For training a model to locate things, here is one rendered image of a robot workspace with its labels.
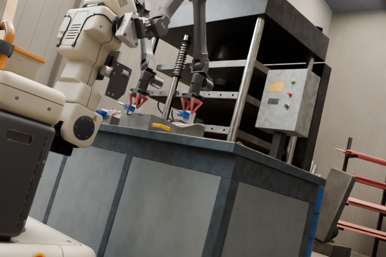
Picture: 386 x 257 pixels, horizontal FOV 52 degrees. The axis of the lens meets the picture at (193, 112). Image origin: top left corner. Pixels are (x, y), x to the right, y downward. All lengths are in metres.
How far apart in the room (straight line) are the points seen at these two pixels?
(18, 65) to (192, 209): 0.83
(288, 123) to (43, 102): 1.53
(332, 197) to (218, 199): 6.31
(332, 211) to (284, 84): 5.31
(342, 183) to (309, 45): 4.83
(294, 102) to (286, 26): 0.65
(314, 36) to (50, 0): 3.59
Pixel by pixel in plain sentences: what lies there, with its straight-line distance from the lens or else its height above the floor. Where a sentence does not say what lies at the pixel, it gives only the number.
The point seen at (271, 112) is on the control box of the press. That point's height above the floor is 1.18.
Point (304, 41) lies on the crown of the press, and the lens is 3.12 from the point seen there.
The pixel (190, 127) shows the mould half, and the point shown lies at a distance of 2.13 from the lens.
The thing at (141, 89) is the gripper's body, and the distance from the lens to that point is 2.09.
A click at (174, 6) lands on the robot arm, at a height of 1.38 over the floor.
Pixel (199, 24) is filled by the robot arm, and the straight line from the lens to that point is 2.03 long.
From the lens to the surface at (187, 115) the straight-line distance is 1.94.
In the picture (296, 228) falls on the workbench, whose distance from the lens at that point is 1.90.
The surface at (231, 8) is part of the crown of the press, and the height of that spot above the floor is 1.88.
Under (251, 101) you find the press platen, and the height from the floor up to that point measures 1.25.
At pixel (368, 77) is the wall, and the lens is 12.20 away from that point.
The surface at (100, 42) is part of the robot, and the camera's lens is 1.80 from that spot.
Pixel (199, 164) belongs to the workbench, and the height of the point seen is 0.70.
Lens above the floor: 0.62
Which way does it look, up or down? 10 degrees up
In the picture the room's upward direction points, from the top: 15 degrees clockwise
